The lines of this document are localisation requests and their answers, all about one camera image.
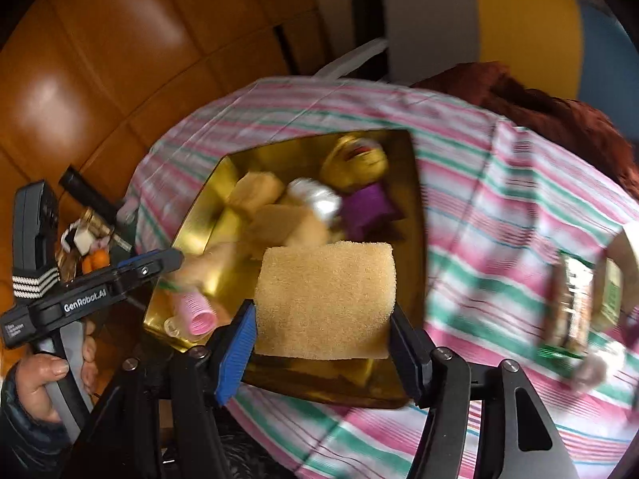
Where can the grey yellow blue chair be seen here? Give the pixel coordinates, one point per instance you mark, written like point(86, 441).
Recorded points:
point(524, 15)

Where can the wooden wardrobe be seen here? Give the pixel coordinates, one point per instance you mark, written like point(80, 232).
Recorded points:
point(125, 60)

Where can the white soap bar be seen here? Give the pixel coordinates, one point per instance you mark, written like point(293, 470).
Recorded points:
point(589, 374)

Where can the white small cube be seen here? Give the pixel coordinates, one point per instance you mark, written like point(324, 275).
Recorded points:
point(82, 240)

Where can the black rolled mat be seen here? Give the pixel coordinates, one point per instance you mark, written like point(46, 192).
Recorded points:
point(367, 10)

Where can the black cylinder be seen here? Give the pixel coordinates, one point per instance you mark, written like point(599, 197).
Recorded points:
point(82, 192)

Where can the person's left hand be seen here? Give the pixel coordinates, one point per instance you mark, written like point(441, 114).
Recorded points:
point(40, 379)

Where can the orange small ball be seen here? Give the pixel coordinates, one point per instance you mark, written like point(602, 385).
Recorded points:
point(97, 260)

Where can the small glass bottle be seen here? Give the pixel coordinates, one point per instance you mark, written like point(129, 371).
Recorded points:
point(95, 222)

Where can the yellow knit sock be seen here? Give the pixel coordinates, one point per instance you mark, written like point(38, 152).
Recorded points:
point(354, 164)

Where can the purple packet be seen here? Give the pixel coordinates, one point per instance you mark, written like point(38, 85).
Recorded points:
point(367, 209)

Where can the green white small box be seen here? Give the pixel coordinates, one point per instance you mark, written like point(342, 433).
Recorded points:
point(611, 284)

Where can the gold metal tin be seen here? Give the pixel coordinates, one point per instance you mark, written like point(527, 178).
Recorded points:
point(214, 209)

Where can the pink hair roller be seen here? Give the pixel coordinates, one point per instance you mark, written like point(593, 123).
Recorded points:
point(194, 317)

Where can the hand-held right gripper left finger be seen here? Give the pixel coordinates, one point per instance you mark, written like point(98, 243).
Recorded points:
point(234, 354)

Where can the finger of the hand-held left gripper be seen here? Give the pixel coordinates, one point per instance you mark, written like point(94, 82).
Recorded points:
point(150, 267)

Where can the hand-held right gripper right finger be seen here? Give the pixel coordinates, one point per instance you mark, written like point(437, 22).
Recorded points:
point(407, 359)

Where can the dark cloth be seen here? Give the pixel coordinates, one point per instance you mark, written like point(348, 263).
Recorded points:
point(259, 454)

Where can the green edged snack packet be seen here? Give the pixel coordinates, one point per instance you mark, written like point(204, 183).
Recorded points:
point(574, 299)

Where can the beige carton box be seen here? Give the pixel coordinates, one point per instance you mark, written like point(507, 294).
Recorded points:
point(626, 247)

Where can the red-brown blanket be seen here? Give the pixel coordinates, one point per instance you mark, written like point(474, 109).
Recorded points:
point(574, 124)

